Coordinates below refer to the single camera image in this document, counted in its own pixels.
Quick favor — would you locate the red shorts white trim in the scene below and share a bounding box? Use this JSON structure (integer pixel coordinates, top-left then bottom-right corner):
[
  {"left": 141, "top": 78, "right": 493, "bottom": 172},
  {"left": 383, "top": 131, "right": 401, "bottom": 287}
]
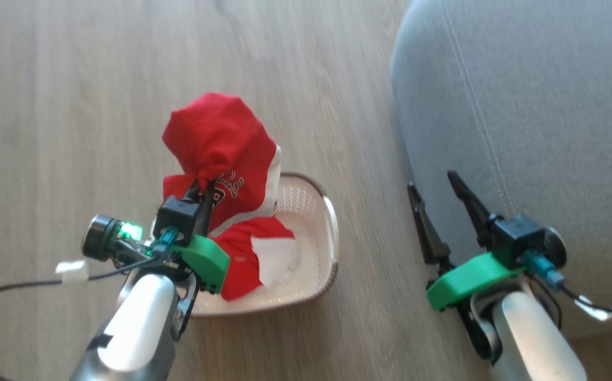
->
[{"left": 211, "top": 216, "right": 302, "bottom": 301}]

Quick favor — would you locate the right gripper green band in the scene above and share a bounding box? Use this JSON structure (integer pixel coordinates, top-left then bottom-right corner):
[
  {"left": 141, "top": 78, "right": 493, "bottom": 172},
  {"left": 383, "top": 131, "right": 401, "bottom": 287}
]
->
[{"left": 407, "top": 170, "right": 568, "bottom": 360}]

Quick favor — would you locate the red basketball jersey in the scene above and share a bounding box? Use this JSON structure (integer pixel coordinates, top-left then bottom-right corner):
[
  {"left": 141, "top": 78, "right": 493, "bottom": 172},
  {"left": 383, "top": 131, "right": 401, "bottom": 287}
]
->
[{"left": 162, "top": 93, "right": 282, "bottom": 236}]

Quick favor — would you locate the white laundry basket brown rim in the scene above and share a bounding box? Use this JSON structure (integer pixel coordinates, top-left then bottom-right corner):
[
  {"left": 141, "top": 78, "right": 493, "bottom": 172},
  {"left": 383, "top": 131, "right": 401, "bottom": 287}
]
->
[{"left": 150, "top": 172, "right": 340, "bottom": 318}]

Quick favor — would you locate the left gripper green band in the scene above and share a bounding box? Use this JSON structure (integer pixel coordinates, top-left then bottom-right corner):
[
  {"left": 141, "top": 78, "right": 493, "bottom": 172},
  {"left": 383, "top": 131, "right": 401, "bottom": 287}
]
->
[{"left": 83, "top": 179, "right": 231, "bottom": 295}]

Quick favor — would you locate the grey fabric sofa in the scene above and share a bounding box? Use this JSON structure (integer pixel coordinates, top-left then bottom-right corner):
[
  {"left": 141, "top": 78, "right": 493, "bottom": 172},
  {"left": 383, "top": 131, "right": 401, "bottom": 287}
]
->
[{"left": 390, "top": 0, "right": 612, "bottom": 339}]

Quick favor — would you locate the black cable with white tag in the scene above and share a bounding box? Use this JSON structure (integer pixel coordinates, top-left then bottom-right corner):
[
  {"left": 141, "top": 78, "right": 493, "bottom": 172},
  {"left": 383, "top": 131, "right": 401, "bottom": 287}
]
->
[
  {"left": 523, "top": 250, "right": 612, "bottom": 381},
  {"left": 0, "top": 258, "right": 154, "bottom": 381}
]

